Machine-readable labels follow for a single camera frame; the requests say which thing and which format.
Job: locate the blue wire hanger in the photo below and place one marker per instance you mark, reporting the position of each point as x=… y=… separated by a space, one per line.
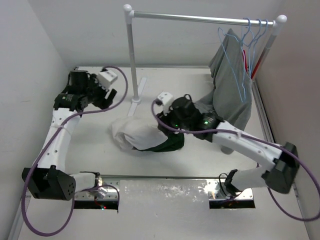
x=253 y=44
x=249 y=39
x=232 y=51

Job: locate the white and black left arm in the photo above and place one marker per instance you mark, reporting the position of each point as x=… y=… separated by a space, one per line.
x=49 y=179

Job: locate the white clothes rack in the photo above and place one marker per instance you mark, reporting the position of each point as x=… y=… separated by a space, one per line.
x=129 y=14

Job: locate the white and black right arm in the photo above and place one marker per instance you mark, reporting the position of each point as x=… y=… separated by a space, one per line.
x=277 y=164

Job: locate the red garment on rack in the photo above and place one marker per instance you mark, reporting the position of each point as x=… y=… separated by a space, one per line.
x=244 y=57

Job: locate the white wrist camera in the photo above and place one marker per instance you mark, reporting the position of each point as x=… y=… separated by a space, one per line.
x=165 y=99
x=106 y=79

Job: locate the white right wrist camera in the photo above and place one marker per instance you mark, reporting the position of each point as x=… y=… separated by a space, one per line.
x=165 y=99

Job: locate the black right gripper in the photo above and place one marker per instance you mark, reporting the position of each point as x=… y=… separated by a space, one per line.
x=165 y=118

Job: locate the white and green t shirt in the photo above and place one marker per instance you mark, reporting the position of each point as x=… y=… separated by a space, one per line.
x=142 y=134

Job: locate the grey t shirt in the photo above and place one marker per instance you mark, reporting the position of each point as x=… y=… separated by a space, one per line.
x=231 y=97

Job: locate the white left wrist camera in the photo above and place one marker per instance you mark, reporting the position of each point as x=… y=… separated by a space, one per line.
x=106 y=79

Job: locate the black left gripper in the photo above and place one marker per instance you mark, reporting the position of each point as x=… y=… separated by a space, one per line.
x=103 y=102

